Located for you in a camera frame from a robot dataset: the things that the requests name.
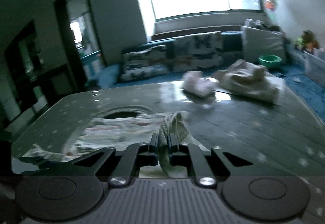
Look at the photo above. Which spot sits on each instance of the green plush toy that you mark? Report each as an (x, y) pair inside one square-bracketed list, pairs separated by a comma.
[(307, 42)]

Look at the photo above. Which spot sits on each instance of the green plastic bowl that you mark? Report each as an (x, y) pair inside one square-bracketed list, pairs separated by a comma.
[(270, 61)]

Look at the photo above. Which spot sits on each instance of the butterfly cushion left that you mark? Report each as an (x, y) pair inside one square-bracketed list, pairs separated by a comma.
[(144, 64)]

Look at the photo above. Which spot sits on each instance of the butterfly cushion centre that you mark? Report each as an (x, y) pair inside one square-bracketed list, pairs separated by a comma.
[(197, 52)]

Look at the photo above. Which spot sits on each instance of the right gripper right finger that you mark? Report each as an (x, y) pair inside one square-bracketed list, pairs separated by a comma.
[(191, 156)]

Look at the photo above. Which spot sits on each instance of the white plain pillow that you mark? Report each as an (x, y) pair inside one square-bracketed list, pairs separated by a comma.
[(256, 42)]

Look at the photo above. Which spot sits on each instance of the translucent storage box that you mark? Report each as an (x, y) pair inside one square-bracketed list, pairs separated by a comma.
[(315, 66)]

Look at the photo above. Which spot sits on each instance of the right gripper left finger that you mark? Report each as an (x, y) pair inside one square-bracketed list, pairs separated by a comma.
[(132, 160)]

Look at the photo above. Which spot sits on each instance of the colourful paper pinwheel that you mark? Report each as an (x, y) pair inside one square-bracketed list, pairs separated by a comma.
[(270, 7)]

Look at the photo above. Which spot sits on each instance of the cream folded garment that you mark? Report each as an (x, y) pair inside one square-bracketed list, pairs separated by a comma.
[(250, 80)]

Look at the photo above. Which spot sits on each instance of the patterned children's garment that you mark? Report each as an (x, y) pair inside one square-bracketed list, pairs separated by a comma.
[(122, 132)]

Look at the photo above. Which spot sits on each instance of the black white plush toy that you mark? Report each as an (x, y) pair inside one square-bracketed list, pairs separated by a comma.
[(261, 25)]

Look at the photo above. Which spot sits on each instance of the butterfly cushion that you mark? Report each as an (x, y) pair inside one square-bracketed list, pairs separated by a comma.
[(197, 52), (144, 64)]

